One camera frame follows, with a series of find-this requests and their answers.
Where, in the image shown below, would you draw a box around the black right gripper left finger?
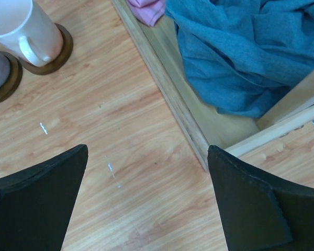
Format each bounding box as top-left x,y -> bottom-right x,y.
0,144 -> 88,250

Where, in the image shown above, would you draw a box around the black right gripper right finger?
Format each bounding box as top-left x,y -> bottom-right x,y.
208,145 -> 314,250

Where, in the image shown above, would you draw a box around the dark brown wooden coaster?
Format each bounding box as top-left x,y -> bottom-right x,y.
0,51 -> 23,102
18,23 -> 74,75

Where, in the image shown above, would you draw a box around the pink mug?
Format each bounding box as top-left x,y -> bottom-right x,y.
0,0 -> 63,67

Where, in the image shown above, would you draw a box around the blue cloth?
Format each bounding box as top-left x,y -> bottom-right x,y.
165,1 -> 314,118

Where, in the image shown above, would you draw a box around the pink t-shirt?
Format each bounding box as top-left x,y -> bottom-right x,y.
126,0 -> 166,27

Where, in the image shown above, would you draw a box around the light wooden rack frame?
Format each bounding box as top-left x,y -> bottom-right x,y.
113,1 -> 314,169

